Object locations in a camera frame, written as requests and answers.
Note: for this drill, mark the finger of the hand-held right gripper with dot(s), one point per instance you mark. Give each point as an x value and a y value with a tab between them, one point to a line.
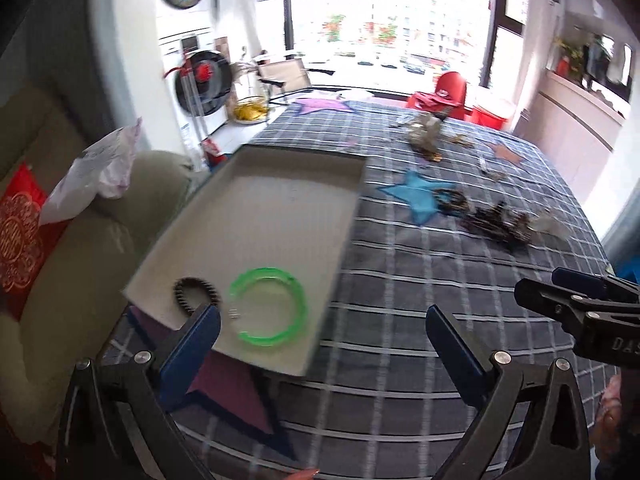
575	277
545	300

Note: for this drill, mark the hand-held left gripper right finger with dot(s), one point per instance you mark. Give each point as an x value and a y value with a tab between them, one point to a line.
455	355

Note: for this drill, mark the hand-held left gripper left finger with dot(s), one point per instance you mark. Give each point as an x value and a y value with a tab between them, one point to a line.
192	345

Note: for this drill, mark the green translucent bangle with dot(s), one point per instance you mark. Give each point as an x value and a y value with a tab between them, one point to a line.
295	290

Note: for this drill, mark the grey cardboard box tray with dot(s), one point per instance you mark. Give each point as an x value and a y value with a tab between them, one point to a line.
280	215

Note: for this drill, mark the person's right forearm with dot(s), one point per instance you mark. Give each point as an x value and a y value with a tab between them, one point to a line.
610	410

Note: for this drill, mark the silver jewelry pieces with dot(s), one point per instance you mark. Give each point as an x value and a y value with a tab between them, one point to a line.
492	174

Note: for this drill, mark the beige jewelry pile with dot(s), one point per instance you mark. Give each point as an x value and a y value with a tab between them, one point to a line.
425	132

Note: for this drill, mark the clear plastic wrapper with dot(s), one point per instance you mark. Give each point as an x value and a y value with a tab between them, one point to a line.
547	225

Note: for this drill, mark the grey checked star blanket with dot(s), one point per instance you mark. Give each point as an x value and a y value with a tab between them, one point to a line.
400	285

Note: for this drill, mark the beige sofa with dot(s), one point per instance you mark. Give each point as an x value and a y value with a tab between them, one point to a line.
85	260

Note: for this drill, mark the white sideboard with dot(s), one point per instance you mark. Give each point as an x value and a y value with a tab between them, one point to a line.
565	120

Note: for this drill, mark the red bucket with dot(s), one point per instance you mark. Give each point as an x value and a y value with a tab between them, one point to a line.
492	115

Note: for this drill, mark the white plastic bag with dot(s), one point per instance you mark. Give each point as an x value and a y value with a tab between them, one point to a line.
95	170

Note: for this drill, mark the red patterned cushion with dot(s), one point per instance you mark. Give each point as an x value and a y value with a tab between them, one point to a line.
20	240

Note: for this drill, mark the potted plant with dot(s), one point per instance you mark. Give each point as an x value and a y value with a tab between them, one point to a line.
569	57

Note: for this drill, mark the red plastic chair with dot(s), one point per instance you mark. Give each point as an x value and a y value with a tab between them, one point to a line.
452	85

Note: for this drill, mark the red cloth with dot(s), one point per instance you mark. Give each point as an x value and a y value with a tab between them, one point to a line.
430	100

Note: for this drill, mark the mop with red clip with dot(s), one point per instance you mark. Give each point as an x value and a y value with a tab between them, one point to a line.
192	105

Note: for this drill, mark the basket of yellow things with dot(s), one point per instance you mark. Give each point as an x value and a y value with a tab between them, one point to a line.
250	110

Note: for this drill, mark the white washing machine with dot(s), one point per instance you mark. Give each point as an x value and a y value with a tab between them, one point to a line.
210	80

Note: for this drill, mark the beige folding chair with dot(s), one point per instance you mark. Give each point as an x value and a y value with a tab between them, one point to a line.
285	75

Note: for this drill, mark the large window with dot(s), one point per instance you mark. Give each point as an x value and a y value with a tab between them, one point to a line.
400	20

